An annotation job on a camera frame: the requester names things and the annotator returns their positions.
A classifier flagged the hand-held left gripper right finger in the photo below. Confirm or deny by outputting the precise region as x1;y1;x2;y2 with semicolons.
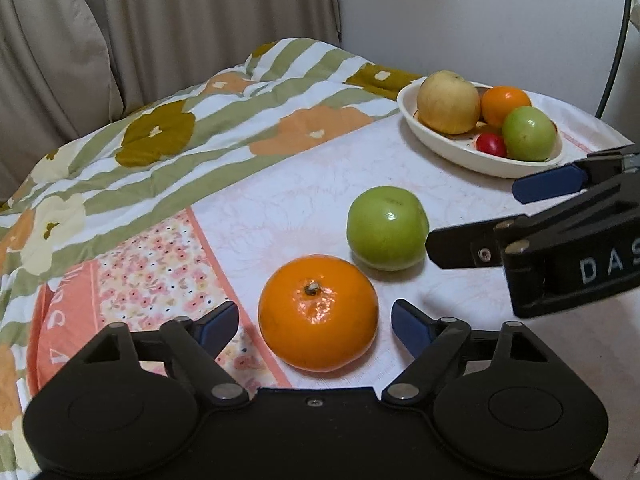
382;299;548;405

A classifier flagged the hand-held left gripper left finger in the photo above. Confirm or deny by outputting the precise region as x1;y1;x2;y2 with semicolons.
75;301;249;403

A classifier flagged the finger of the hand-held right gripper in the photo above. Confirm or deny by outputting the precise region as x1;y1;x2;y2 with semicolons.
425;172;640;271
512;144;640;206

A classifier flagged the green apple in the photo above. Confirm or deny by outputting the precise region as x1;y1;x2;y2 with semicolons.
501;106;557;162
346;186;430;272

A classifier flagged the red cherry tomato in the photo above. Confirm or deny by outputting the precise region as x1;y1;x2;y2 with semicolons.
475;132;508;158

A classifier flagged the orange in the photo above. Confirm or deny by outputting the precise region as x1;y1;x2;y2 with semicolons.
481;86;532;127
258;255;379;372

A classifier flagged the white plate with yellow centre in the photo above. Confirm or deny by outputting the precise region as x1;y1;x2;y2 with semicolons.
397;81;568;178

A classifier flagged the yellow apple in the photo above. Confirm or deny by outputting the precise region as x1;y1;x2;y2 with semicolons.
416;71;482;135

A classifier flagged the pink floral bed sheet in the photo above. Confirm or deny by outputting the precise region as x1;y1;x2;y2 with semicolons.
25;80;636;396

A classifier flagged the black curved rod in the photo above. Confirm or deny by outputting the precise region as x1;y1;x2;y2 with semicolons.
595;0;632;118

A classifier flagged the striped floral quilt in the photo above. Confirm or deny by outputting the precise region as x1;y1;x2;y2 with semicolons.
0;37;426;461

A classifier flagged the beige curtain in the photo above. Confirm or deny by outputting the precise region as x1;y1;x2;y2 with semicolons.
0;0;346;191

